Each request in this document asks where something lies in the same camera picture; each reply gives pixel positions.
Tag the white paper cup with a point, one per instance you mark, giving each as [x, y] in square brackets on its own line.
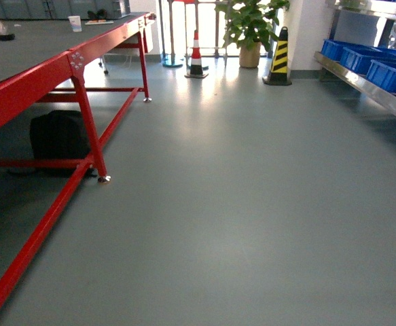
[76, 24]

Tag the blue bin far left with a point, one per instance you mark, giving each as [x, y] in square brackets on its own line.
[333, 49]

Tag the red white traffic cone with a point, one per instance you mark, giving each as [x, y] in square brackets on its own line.
[195, 69]

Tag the black bag under table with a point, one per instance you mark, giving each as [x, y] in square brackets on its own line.
[59, 134]

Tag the red table frame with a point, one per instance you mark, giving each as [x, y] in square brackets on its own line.
[42, 70]

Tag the small black round object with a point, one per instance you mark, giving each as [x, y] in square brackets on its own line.
[7, 37]

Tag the potted green plant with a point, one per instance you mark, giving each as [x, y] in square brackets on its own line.
[250, 26]

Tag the yellow black traffic cone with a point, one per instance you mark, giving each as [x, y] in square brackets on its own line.
[278, 73]

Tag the stainless steel flow rack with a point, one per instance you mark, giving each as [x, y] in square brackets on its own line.
[381, 9]

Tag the blue bin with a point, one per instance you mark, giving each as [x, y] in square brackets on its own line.
[359, 61]
[333, 49]
[383, 75]

